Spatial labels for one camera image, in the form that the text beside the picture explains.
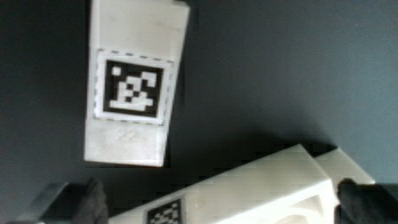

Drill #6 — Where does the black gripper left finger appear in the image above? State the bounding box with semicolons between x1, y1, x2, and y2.
15;179;108;224

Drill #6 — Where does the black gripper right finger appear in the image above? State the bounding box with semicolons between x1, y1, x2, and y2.
333;178;398;224

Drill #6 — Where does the white leg with tag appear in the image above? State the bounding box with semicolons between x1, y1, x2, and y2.
83;0;189;167

